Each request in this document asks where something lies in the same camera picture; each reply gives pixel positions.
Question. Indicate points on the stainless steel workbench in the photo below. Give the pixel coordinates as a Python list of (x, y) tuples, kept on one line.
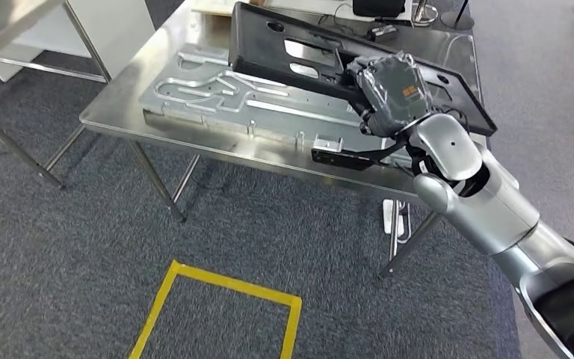
[(133, 99)]

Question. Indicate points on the black stanchion with round base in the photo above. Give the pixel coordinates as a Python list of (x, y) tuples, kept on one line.
[(456, 20)]

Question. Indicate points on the chrome stanchion base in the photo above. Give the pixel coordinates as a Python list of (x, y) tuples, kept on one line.
[(424, 15)]

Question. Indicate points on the black plastic plate frame part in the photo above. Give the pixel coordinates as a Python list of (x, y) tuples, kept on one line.
[(257, 52)]

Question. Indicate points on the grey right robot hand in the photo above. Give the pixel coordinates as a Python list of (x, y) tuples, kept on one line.
[(391, 94)]

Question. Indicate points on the steel table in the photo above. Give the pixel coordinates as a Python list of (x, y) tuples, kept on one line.
[(0, 29)]

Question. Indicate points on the white cabinet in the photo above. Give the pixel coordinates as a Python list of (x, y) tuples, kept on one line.
[(108, 29)]

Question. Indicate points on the aluminium fixture plate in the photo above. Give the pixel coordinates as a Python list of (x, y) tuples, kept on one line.
[(287, 111)]

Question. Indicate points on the small black device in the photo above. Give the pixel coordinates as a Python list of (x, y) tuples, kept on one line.
[(382, 32)]

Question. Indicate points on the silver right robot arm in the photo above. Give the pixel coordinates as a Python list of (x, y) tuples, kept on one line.
[(485, 208)]

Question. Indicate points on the white power strip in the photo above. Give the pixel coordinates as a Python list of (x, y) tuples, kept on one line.
[(391, 218)]

